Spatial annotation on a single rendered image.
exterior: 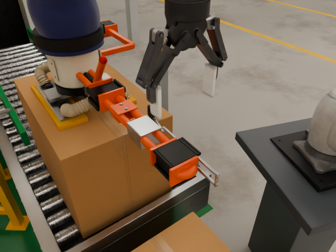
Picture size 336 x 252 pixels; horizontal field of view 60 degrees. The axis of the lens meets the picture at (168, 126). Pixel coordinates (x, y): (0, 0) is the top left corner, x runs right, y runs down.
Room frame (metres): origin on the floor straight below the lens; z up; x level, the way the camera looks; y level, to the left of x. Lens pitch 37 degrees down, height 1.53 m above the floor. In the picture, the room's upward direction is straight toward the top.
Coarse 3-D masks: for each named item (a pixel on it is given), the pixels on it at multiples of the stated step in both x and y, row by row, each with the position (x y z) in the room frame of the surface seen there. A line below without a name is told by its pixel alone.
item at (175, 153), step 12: (168, 144) 0.50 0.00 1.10; (180, 144) 0.50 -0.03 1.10; (156, 156) 0.48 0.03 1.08; (168, 156) 0.46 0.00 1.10; (180, 156) 0.46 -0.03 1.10; (192, 156) 0.46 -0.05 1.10; (156, 168) 0.47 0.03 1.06; (168, 168) 0.44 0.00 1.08; (180, 168) 0.43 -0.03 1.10; (168, 180) 0.43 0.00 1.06; (180, 180) 0.43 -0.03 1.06
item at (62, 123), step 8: (32, 88) 0.99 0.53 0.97; (40, 88) 0.98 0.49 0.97; (48, 88) 0.95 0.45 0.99; (40, 96) 0.93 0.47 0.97; (48, 104) 0.87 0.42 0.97; (56, 104) 0.87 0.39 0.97; (48, 112) 0.83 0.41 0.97; (56, 112) 0.82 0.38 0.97; (56, 120) 0.78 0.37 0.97; (64, 120) 0.78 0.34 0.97; (72, 120) 0.78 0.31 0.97; (80, 120) 0.79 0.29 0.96; (64, 128) 0.75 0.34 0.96
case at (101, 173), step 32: (32, 96) 0.96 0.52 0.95; (32, 128) 1.00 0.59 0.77; (96, 128) 0.76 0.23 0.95; (64, 160) 0.61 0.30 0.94; (96, 160) 0.67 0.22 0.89; (128, 160) 0.73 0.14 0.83; (64, 192) 0.70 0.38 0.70; (96, 192) 0.66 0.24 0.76; (128, 192) 0.72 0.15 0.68; (160, 192) 0.80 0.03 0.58; (96, 224) 0.64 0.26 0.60
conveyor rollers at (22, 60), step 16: (0, 48) 2.43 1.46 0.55; (16, 48) 2.48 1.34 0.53; (32, 48) 2.48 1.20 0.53; (0, 64) 2.15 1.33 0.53; (16, 64) 2.14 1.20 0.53; (32, 64) 2.13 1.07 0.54; (0, 80) 1.84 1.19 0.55; (16, 96) 1.64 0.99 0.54; (16, 112) 1.46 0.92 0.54; (32, 144) 1.16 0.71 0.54; (32, 176) 0.92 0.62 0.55; (48, 176) 0.94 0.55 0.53; (48, 192) 0.85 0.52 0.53; (48, 208) 0.76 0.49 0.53; (48, 224) 0.69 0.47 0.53; (64, 240) 0.62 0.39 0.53
